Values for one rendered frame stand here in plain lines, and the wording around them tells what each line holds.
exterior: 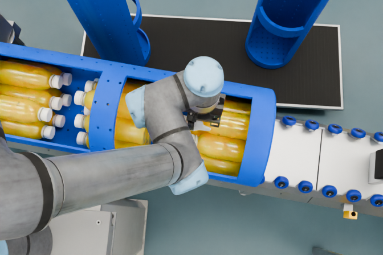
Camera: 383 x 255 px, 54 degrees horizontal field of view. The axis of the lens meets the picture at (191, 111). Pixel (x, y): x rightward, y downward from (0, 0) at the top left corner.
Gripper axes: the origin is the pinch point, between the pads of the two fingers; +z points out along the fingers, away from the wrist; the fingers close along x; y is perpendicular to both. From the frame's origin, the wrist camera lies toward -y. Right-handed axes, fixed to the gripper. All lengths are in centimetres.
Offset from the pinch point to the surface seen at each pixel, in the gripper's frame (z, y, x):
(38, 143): 2.8, -40.8, -14.2
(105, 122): -6.2, -21.5, -6.9
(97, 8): 28, -45, 43
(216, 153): 1.9, 8.1, -8.2
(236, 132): -2.3, 12.4, -2.5
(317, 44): 100, 59, 82
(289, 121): 17.2, 30.2, 8.8
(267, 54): 99, 31, 70
